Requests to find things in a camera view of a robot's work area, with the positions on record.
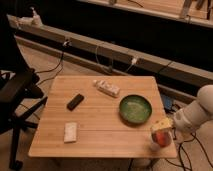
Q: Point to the wooden table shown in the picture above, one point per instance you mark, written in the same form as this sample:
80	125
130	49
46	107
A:
100	131

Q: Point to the black office chair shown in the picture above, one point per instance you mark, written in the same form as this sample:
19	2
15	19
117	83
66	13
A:
17	82

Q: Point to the green ceramic bowl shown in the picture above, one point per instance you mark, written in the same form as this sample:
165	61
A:
135	109

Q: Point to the blue box on floor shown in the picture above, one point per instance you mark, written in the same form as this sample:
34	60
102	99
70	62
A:
167	102

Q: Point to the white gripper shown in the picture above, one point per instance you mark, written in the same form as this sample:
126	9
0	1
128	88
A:
165	124

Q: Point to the white spray bottle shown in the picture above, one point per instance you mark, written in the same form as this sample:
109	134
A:
35	19

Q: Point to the white cup with carrot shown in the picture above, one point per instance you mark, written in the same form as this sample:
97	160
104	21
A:
163	139

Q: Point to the black rectangular block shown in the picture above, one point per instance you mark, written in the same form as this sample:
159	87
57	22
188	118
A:
75	102

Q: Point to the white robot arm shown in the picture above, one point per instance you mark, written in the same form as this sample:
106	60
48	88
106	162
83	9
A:
190	118

